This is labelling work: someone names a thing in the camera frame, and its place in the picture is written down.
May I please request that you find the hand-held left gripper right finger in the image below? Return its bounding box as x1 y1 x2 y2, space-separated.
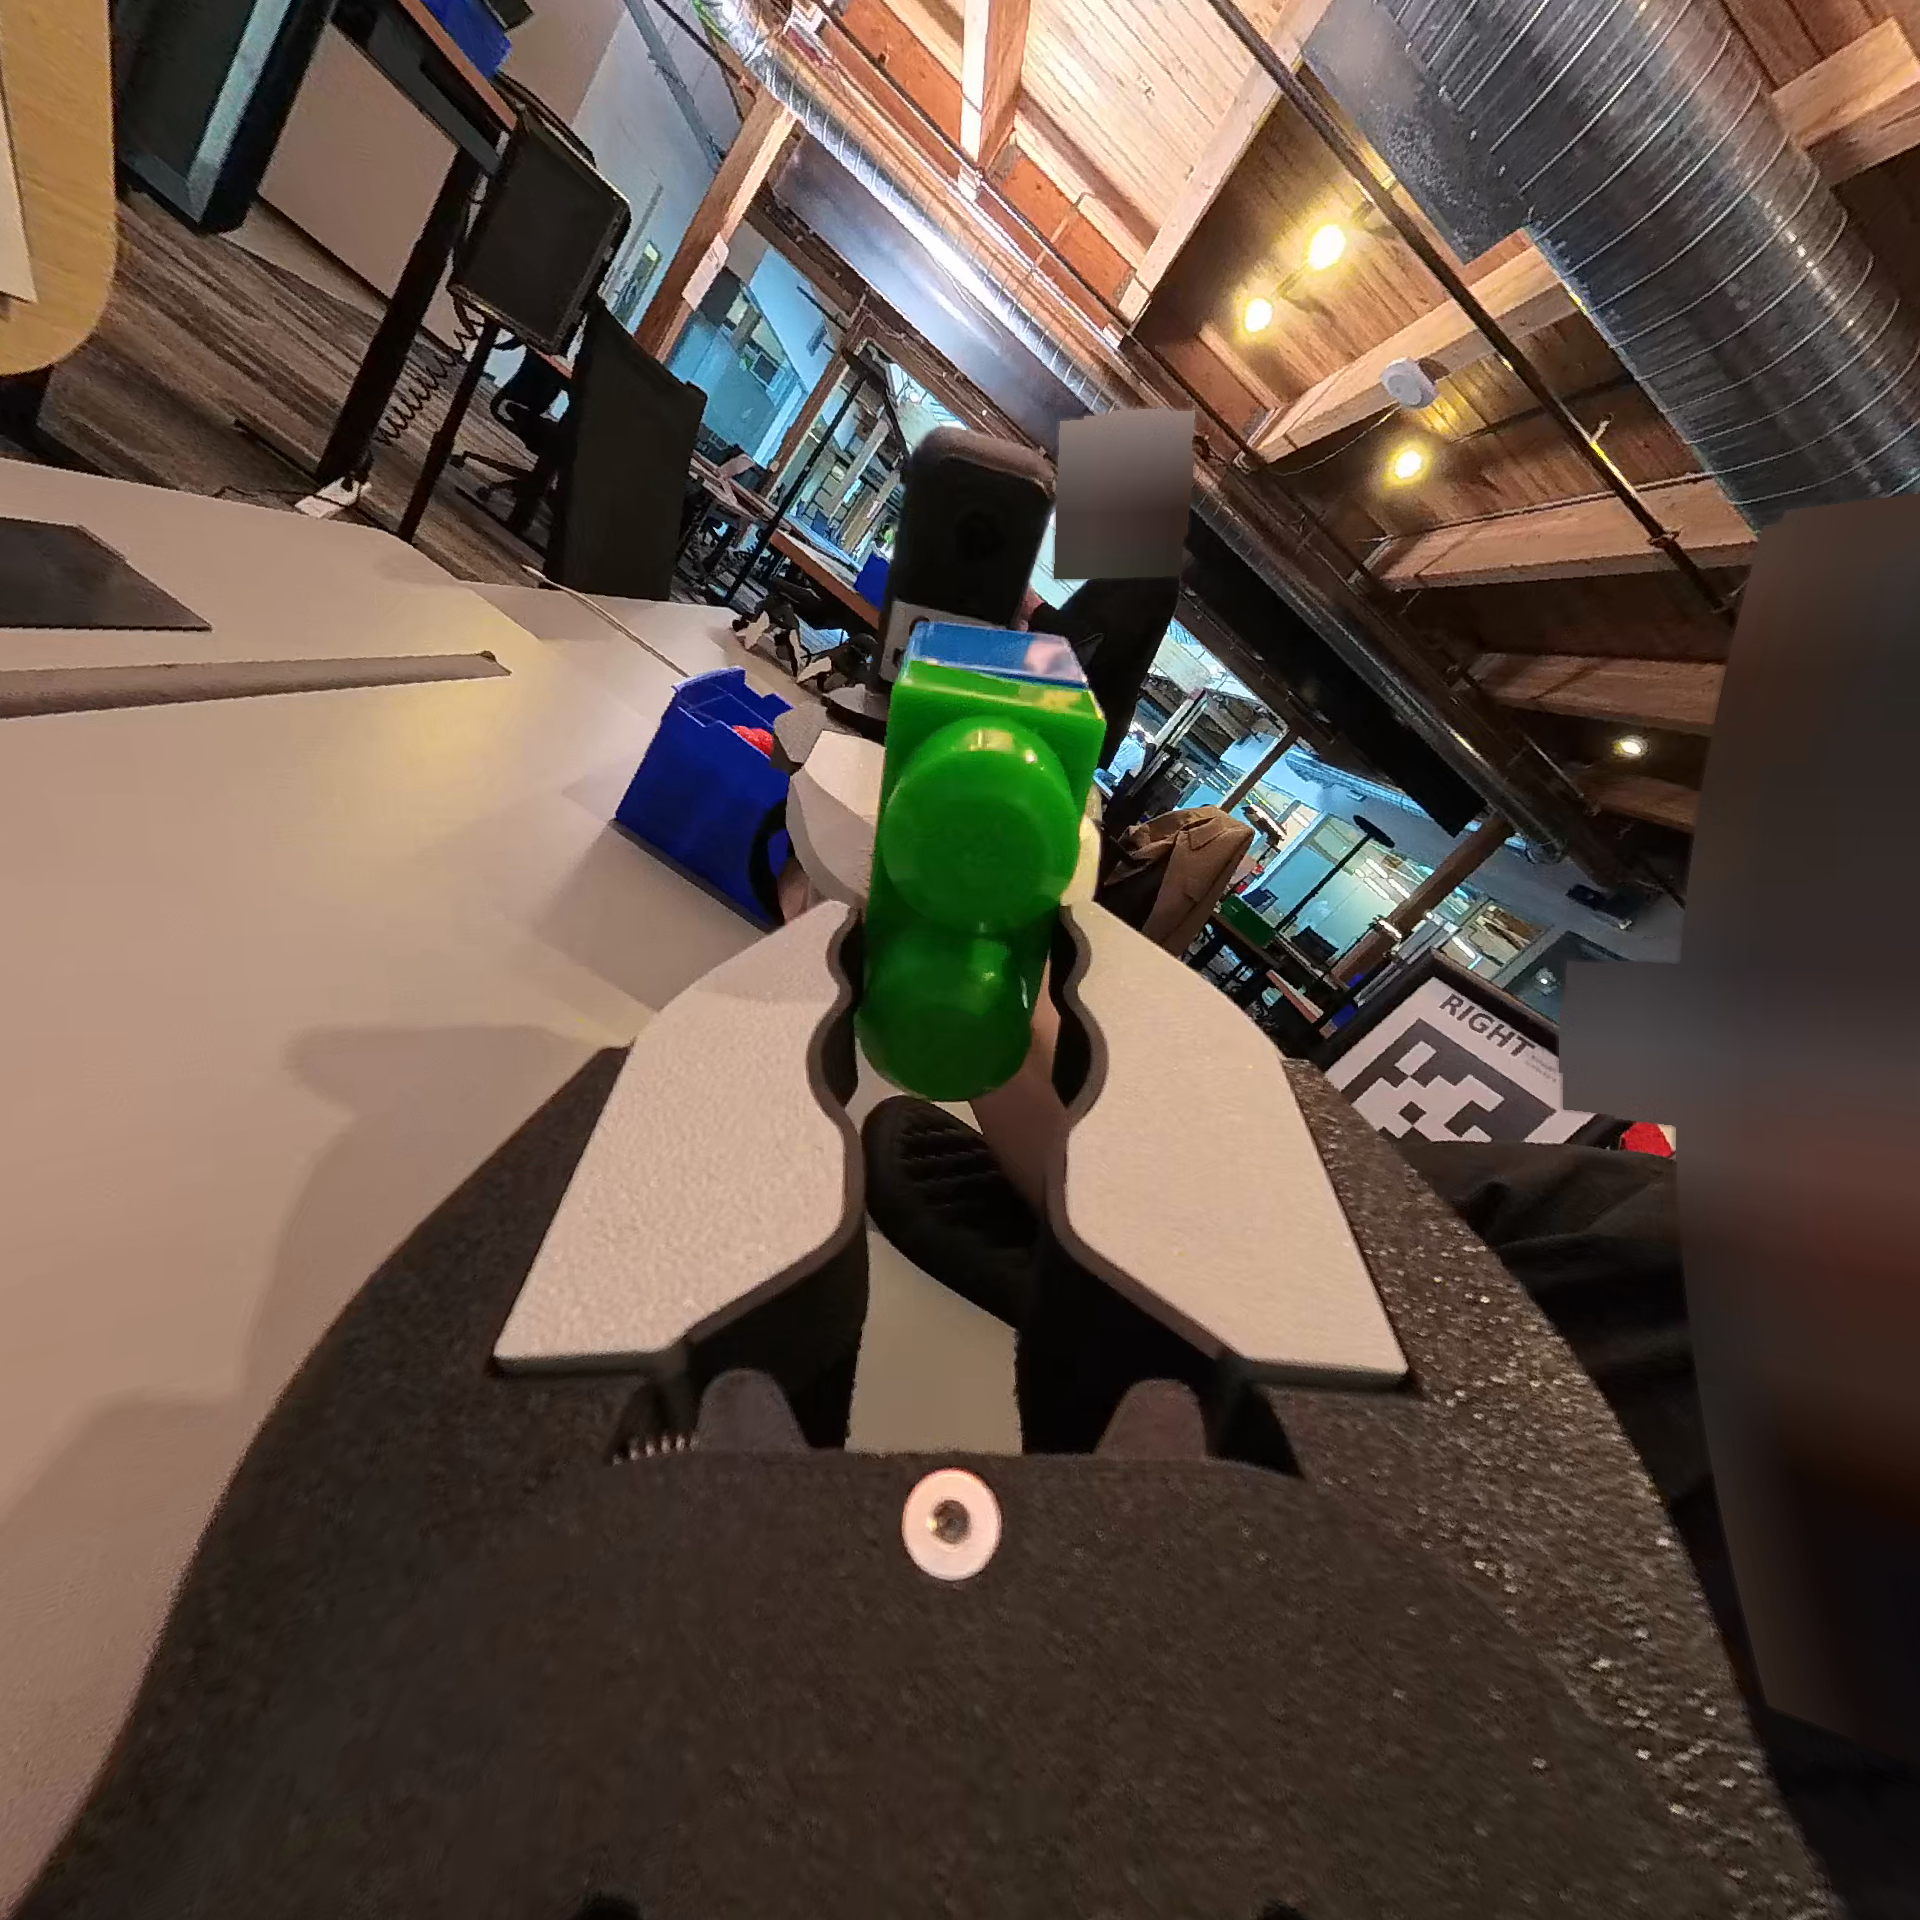
1045 904 1408 1385

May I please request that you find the blue plastic bin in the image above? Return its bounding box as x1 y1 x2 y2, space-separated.
615 665 797 923

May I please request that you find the blue toy block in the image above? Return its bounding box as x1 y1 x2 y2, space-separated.
903 621 1084 682

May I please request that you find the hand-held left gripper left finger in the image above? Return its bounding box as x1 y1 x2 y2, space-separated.
492 904 870 1377

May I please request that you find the grey desk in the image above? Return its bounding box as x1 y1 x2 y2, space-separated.
0 457 901 1878

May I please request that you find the person's right forearm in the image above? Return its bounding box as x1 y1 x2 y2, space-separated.
965 1018 1071 1201

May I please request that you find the black monitor back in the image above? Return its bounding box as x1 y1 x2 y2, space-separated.
448 126 632 353

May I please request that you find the black mesh armrest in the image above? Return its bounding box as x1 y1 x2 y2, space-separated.
861 1096 1053 1324

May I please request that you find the dark flat plate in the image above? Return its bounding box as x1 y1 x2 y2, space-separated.
0 517 213 633

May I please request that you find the tan coat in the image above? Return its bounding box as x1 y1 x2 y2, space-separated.
1102 803 1260 953

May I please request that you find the green two-stud toy block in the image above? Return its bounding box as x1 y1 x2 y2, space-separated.
856 661 1110 1100

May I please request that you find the black white marker sign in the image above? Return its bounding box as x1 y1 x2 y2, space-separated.
1328 974 1592 1148

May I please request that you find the framed screen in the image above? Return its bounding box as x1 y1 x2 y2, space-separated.
114 0 338 233

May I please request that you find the black panel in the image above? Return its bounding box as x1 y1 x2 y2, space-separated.
561 308 709 601

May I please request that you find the silver ventilation duct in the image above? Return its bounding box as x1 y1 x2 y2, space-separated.
1380 0 1920 528

